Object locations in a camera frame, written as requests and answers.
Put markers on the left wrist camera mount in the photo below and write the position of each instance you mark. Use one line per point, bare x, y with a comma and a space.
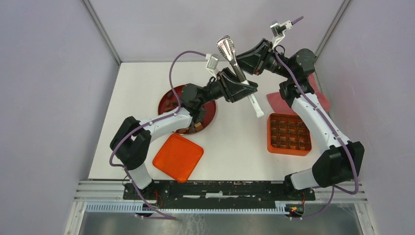
212, 63

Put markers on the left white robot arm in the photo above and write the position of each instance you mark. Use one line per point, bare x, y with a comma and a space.
132, 140

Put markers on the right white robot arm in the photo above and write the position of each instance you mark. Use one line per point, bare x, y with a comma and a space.
340, 161

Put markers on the metal serving tongs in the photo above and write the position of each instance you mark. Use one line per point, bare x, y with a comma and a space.
226, 48

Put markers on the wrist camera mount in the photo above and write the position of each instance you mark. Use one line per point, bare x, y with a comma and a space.
278, 31
212, 63

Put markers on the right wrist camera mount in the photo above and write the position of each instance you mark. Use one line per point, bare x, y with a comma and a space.
278, 31

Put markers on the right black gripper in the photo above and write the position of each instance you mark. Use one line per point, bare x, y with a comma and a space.
254, 61

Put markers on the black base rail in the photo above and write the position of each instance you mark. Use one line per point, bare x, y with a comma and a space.
218, 194

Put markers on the orange compartment chocolate box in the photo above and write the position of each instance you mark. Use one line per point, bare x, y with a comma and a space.
288, 135

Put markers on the pink cloth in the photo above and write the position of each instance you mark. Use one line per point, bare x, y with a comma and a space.
279, 106

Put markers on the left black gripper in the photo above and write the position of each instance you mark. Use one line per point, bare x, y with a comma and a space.
235, 90

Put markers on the orange box lid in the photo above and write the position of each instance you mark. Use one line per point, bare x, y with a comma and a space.
178, 157

